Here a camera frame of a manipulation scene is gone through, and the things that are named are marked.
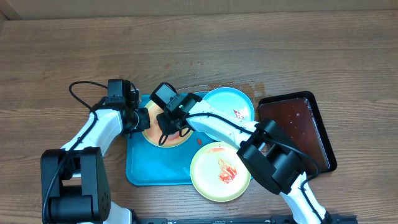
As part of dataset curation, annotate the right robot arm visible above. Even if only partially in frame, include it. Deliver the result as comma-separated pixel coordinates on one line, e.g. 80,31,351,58
150,92,332,223

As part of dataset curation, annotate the yellow plate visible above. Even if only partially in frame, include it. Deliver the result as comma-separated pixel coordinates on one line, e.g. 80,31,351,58
143,100,193,147
190,142,251,202

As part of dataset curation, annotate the teal plastic tray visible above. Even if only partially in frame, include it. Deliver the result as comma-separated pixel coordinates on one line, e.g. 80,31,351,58
126,95,217,186

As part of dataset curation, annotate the light blue plate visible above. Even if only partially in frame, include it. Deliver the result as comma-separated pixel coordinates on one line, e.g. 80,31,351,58
189,87,256,147

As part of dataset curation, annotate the black water tray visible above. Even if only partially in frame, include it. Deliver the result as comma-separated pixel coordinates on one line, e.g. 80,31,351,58
258,91,337,173

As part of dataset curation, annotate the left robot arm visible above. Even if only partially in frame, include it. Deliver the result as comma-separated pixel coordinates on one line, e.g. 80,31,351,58
40,97,150,223

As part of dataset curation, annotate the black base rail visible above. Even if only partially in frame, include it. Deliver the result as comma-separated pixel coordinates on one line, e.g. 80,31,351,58
133,214,358,224

